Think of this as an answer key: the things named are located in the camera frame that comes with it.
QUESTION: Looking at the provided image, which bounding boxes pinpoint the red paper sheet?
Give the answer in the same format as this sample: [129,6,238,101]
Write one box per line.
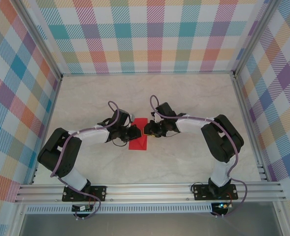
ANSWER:
[128,118,149,150]

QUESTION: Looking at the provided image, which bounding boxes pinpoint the black control board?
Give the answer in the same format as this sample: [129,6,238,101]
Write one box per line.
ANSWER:
[71,204,94,212]

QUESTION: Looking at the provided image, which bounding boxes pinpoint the grey metal panel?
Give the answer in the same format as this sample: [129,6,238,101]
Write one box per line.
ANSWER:
[20,213,282,236]

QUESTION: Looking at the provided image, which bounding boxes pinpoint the control board with green light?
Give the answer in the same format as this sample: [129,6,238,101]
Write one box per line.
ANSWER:
[212,202,234,212]

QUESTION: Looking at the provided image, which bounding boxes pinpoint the aluminium frame cross bar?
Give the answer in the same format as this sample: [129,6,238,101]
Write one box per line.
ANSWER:
[61,71,235,77]

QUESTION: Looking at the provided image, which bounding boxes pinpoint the aluminium mounting rail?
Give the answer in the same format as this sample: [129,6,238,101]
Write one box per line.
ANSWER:
[14,181,287,205]

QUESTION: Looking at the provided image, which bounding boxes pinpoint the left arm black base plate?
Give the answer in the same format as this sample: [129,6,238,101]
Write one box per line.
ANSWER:
[62,184,108,203]

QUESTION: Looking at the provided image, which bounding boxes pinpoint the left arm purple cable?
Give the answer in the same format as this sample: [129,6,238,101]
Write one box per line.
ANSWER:
[50,100,122,221]

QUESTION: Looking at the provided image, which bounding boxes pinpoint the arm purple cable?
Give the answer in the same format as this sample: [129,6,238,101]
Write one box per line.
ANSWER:
[149,95,248,218]
[50,100,122,221]

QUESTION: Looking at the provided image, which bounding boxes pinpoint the perforated metal cable tray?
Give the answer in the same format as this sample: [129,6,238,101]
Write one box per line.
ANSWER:
[25,205,213,214]

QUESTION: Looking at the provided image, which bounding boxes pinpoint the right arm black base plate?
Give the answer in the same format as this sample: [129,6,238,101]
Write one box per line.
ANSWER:
[192,183,238,201]

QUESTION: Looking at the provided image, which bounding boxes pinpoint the aluminium side rail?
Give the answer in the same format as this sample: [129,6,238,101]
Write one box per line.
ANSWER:
[30,75,63,185]
[232,73,270,182]

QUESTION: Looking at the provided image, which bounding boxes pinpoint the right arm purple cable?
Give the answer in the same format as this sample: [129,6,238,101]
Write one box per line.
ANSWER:
[149,95,248,218]

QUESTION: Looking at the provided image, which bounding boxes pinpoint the aluminium frame post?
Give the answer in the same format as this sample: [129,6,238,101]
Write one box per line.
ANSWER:
[16,0,63,82]
[232,0,280,79]

